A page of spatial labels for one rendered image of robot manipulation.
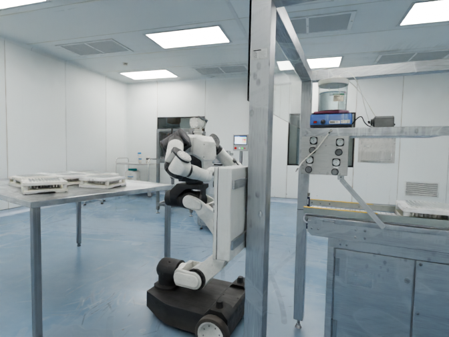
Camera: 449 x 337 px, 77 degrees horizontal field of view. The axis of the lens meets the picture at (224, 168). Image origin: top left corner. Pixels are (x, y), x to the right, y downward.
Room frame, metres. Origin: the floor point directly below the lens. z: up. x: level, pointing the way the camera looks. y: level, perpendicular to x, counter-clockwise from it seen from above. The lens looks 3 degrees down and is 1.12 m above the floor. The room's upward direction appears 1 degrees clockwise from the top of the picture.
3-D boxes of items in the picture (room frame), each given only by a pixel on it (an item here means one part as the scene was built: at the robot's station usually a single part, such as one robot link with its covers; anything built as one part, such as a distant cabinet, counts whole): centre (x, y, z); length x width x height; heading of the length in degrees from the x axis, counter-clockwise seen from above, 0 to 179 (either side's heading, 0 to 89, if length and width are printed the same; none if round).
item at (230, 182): (0.84, -0.03, 0.94); 0.17 x 0.06 x 0.26; 156
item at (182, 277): (1.87, 0.19, 0.28); 0.21 x 0.20 x 0.13; 66
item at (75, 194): (2.36, 1.35, 0.81); 1.50 x 1.10 x 0.04; 56
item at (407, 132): (1.47, -0.75, 1.22); 0.62 x 0.38 x 0.04; 66
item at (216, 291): (1.86, 0.17, 0.19); 0.64 x 0.52 x 0.33; 66
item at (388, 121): (1.39, -0.77, 1.28); 0.12 x 0.07 x 0.06; 66
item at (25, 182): (1.88, 1.21, 0.89); 0.25 x 0.24 x 0.02; 128
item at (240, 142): (4.23, -0.24, 1.07); 0.23 x 0.10 x 0.62; 73
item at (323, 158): (1.43, -0.51, 1.11); 0.22 x 0.11 x 0.20; 66
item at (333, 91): (1.50, -0.56, 1.43); 0.15 x 0.15 x 0.19
